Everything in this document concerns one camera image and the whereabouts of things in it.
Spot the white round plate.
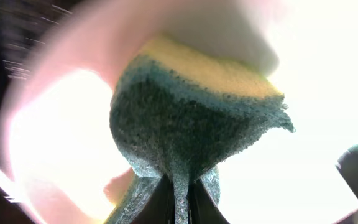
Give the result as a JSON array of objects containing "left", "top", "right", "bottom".
[{"left": 0, "top": 0, "right": 358, "bottom": 223}]

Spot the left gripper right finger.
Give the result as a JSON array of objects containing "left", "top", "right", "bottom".
[{"left": 188, "top": 179, "right": 229, "bottom": 224}]

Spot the green yellow sponge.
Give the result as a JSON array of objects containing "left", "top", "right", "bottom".
[{"left": 107, "top": 35, "right": 294, "bottom": 224}]

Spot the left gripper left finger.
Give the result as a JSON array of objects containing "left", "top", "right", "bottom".
[{"left": 131, "top": 175, "right": 175, "bottom": 224}]

